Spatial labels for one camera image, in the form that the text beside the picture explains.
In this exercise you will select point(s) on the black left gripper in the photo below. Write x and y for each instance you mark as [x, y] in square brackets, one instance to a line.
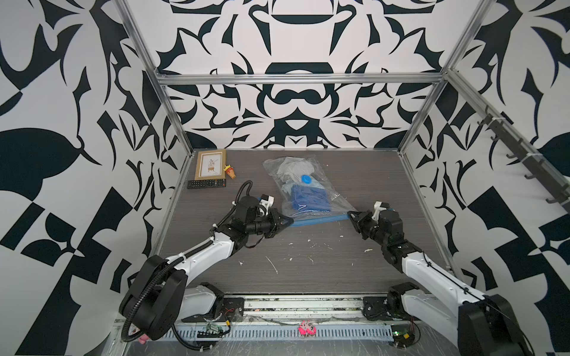
[272, 216]

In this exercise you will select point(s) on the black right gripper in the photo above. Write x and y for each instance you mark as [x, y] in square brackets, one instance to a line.
[361, 222]

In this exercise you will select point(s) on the dark blue towel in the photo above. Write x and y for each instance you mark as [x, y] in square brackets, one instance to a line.
[310, 199]

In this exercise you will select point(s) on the clear plastic vacuum bag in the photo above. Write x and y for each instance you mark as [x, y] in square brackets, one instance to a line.
[339, 204]

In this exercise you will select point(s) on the grey towel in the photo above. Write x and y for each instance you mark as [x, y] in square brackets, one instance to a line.
[294, 169]

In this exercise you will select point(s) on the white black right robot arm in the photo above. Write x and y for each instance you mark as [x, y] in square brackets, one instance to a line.
[476, 323]

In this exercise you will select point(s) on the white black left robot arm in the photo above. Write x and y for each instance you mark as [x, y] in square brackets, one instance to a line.
[158, 297]

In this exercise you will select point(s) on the black tv remote control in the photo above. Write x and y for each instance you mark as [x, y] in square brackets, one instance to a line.
[206, 183]

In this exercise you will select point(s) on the ice cream cone toy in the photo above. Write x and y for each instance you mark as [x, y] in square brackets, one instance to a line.
[230, 171]

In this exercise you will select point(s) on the black electronics box with led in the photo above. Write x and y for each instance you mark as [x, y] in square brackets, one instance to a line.
[405, 338]

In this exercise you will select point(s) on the small green circuit board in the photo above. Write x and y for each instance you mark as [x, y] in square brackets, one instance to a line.
[212, 329]

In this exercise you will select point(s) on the wooden picture frame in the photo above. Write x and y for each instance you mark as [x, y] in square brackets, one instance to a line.
[211, 164]

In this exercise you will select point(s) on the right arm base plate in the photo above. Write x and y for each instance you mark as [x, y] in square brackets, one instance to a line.
[380, 308]

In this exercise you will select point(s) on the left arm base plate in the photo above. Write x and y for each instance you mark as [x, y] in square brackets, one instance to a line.
[229, 309]

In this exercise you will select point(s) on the magenta toy on rail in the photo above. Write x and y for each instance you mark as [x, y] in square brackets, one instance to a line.
[306, 329]

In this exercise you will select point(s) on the white slotted cable duct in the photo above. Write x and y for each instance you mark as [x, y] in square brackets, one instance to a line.
[274, 332]

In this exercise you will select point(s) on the black wall hook rack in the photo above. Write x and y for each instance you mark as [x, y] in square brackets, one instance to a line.
[538, 167]

